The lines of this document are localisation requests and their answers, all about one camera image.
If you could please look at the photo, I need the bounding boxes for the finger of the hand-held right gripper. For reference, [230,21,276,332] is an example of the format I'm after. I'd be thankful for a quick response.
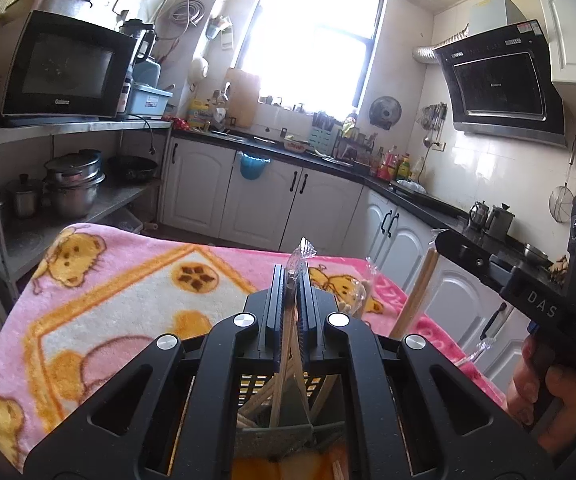
[431,228,515,297]

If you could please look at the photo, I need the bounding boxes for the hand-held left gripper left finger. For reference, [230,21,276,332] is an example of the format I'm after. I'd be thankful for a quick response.
[24,264,289,480]

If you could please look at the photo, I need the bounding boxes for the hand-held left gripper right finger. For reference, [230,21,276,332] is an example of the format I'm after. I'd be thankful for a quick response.
[299,265,554,480]

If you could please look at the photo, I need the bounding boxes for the wooden chopsticks pair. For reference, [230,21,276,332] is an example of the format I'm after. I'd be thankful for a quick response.
[239,386,283,430]
[365,245,495,366]
[268,237,319,428]

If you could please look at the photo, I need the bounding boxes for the grey plastic utensil basket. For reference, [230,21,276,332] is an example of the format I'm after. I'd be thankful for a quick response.
[180,367,351,463]

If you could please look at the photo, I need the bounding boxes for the person's right hand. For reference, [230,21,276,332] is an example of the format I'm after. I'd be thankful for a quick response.
[507,355,576,428]

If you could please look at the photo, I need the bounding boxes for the steel kettle pair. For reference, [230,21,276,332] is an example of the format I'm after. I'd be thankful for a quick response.
[468,200,517,242]

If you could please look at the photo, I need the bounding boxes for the steel bowl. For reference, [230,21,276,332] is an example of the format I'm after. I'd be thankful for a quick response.
[522,242,555,267]

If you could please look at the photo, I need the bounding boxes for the black kitchen countertop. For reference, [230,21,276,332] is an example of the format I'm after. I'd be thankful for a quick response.
[172,129,571,283]

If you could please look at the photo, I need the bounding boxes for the white kitchen cabinets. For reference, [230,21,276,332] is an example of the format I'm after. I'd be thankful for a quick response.
[160,137,536,361]

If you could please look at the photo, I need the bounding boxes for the group of condiment bottles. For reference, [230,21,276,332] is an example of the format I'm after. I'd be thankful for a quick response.
[374,144,427,184]

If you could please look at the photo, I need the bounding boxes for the blue hanging bin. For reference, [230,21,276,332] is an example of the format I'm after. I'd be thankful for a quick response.
[238,152,272,182]

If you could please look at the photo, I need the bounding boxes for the pink printed blanket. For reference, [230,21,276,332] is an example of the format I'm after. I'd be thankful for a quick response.
[0,222,509,480]

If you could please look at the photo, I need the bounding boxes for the small black fan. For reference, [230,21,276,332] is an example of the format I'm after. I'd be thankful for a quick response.
[369,95,402,129]

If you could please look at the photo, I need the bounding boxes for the black range hood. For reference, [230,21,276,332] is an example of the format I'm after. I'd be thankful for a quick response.
[434,19,569,150]

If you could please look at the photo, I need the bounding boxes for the teal knife block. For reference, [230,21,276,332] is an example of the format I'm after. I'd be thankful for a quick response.
[310,112,339,150]

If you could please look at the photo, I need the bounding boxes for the black wok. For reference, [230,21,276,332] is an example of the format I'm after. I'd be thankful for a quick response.
[106,155,159,184]

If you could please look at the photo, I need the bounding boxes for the metal shelf rack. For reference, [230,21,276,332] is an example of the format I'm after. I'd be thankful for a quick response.
[0,116,175,291]

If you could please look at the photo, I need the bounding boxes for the yellow detergent bottle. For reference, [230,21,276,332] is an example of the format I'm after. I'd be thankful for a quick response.
[187,99,213,132]

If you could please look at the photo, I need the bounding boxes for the wooden cutting board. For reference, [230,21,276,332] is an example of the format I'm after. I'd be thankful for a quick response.
[224,67,261,132]

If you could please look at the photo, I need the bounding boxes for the stacked steel pots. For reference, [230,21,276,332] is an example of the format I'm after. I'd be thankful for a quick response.
[42,149,107,219]

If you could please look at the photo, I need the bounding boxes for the light blue plastic box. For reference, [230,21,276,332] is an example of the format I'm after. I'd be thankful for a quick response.
[129,82,175,119]

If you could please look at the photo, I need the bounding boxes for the kitchen window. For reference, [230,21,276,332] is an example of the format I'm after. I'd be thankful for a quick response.
[238,0,387,112]

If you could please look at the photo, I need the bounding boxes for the small lidded steel pot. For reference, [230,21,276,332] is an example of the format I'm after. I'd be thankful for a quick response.
[6,174,44,219]

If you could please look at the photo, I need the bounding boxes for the black blender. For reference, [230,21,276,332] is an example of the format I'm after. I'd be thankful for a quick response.
[119,18,157,63]

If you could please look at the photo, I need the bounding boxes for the black microwave oven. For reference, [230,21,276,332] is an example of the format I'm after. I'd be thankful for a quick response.
[0,9,139,122]

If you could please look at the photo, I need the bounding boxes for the large metal pot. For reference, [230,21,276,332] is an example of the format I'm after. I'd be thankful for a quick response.
[4,0,94,20]

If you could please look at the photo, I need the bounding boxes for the hanging wire strainer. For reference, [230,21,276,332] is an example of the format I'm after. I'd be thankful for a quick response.
[548,135,576,225]

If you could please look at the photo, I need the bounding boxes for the silver exhaust duct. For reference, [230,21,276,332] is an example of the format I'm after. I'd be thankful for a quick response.
[412,25,471,67]

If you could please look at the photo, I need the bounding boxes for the coiled grey hose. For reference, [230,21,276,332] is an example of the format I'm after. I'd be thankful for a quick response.
[157,2,207,42]

